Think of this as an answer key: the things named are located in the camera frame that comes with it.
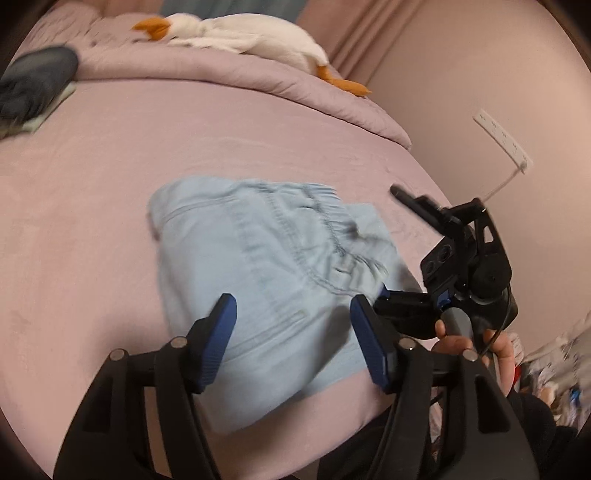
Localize white goose plush toy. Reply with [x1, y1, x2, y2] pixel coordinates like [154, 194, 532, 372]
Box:
[131, 13, 372, 97]

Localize folded dark blue jeans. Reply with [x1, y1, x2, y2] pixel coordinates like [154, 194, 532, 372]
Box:
[0, 45, 80, 123]

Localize person's right forearm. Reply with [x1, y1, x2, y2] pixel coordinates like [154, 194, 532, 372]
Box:
[503, 390, 585, 480]

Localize person's right hand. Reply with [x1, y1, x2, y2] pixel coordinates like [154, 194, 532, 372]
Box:
[434, 319, 515, 398]

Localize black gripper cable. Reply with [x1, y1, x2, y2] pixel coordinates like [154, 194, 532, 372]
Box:
[480, 286, 521, 357]

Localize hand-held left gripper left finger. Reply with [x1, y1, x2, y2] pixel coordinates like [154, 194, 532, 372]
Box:
[53, 293, 238, 480]

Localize pile of mixed clutter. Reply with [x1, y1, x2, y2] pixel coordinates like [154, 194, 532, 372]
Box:
[512, 311, 591, 426]

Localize light blue strawberry pants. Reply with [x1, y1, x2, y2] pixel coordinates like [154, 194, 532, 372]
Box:
[148, 178, 428, 437]

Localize pink curtain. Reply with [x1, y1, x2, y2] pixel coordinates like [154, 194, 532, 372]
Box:
[295, 0, 416, 86]

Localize purple quilt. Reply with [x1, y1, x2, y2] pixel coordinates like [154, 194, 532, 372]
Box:
[28, 0, 411, 151]

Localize folded green cloth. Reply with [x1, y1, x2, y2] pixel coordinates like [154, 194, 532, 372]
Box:
[0, 83, 77, 139]

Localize white power strip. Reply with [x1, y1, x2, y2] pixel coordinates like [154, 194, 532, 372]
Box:
[473, 108, 533, 174]

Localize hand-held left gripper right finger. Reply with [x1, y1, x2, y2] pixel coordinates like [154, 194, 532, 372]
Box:
[349, 295, 541, 480]

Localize blue curtain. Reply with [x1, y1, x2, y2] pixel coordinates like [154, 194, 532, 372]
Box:
[159, 0, 306, 18]

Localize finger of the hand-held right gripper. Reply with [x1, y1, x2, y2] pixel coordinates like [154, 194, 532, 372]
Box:
[373, 286, 451, 342]
[390, 185, 463, 237]

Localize white power cable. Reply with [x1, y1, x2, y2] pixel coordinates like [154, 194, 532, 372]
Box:
[482, 164, 528, 204]

